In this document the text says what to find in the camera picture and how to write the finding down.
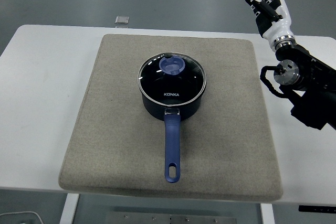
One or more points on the white table leg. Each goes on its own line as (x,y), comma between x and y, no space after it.
(267,214)
(68,209)

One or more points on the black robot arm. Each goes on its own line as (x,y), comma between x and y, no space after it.
(312,103)

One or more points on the glass pot lid blue knob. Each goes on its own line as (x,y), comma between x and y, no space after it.
(170,87)

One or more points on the grey metal plate with screws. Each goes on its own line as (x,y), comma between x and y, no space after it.
(170,218)

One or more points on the beige fabric mat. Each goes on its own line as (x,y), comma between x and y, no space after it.
(223,142)

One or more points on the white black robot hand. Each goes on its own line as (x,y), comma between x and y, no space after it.
(281,26)

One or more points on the small silver floor plate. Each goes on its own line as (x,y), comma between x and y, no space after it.
(122,20)

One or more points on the black label strip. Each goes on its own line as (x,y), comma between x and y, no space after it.
(317,208)

